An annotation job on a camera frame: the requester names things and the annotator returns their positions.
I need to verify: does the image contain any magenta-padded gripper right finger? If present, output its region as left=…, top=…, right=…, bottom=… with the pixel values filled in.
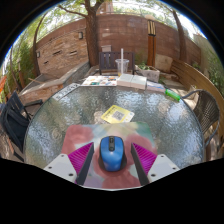
left=130, top=142, right=181, bottom=187

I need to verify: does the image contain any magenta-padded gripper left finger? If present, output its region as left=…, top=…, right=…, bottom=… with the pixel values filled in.
left=43, top=141, right=95, bottom=186

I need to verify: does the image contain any blue computer mouse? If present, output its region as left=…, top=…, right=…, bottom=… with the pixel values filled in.
left=98, top=135, right=126, bottom=173

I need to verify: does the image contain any floral print mouse pad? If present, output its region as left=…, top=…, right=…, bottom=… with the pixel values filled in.
left=60, top=121, right=158, bottom=190

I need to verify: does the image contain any black plastic garden chair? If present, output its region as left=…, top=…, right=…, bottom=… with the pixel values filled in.
left=0, top=90, right=44, bottom=163

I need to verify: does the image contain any yellow printed card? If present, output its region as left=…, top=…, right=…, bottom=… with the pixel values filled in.
left=100, top=104, right=136, bottom=125

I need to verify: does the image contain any dark wicker chair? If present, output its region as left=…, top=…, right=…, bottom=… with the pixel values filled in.
left=181, top=88, right=221, bottom=148

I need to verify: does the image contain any green tube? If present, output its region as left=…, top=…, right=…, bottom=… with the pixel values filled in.
left=164, top=88, right=181, bottom=102

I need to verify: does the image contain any patterned flat keyboard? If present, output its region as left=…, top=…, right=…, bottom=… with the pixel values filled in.
left=52, top=82, right=82, bottom=101

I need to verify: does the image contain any thin pale book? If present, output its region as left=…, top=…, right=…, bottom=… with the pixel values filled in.
left=145, top=81, right=167, bottom=93

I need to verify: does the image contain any stone raised garden bed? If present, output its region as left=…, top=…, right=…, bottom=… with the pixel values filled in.
left=18, top=59, right=91, bottom=104

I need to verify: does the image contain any thick white book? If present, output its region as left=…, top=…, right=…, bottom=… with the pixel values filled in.
left=116, top=73, right=148, bottom=90

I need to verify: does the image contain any colourful open magazine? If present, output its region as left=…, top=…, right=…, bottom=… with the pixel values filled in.
left=80, top=75, right=119, bottom=88

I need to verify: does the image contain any white rectangular planter box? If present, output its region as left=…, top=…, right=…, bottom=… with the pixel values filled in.
left=135, top=63, right=161, bottom=83

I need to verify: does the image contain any curved wooden bench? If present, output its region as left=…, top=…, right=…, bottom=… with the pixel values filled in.
left=169, top=59, right=224, bottom=151

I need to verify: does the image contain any orange parasol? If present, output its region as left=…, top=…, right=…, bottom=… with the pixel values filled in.
left=0, top=74, right=8, bottom=94

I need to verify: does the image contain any clear plastic cup with straw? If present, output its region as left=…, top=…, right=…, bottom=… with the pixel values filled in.
left=114, top=48, right=130, bottom=78

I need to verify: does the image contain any dark slatted wooden chair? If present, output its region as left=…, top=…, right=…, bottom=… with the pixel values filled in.
left=98, top=50, right=136, bottom=76

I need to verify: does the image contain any leaning thin tree trunk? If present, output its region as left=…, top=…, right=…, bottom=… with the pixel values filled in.
left=31, top=13, right=51, bottom=79

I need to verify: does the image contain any grey utility box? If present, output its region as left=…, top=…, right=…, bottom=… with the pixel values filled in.
left=100, top=44, right=113, bottom=53

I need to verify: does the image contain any slender tree trunk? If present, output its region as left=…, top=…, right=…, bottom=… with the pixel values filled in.
left=168, top=9, right=188, bottom=63

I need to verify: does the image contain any large tree trunk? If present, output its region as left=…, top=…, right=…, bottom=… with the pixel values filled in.
left=58, top=0, right=111, bottom=67

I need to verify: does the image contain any wooden garden lamp post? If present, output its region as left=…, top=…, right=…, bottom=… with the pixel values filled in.
left=146, top=19, right=158, bottom=68

